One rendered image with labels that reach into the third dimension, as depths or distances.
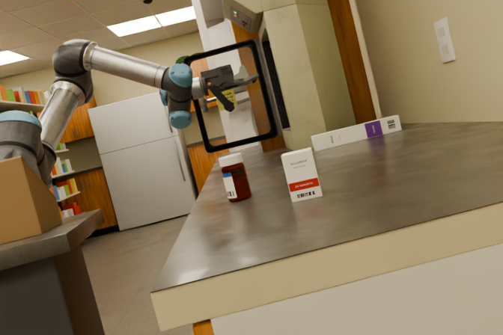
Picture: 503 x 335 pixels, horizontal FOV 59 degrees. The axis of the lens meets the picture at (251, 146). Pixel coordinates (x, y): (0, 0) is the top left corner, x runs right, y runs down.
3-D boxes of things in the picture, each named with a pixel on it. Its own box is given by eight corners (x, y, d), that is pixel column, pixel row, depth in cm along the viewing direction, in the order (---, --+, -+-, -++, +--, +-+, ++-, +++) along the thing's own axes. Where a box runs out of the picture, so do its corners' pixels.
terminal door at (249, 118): (278, 136, 177) (254, 37, 175) (206, 154, 182) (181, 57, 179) (278, 136, 178) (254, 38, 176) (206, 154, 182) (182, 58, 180)
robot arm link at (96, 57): (60, 22, 148) (199, 62, 144) (65, 49, 156) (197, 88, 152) (39, 39, 140) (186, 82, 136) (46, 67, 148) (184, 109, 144)
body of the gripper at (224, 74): (232, 63, 157) (198, 71, 156) (238, 87, 157) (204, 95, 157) (232, 66, 164) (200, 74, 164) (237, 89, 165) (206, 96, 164)
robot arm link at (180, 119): (169, 107, 144) (166, 85, 151) (168, 131, 152) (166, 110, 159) (194, 106, 146) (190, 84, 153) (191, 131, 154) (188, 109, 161)
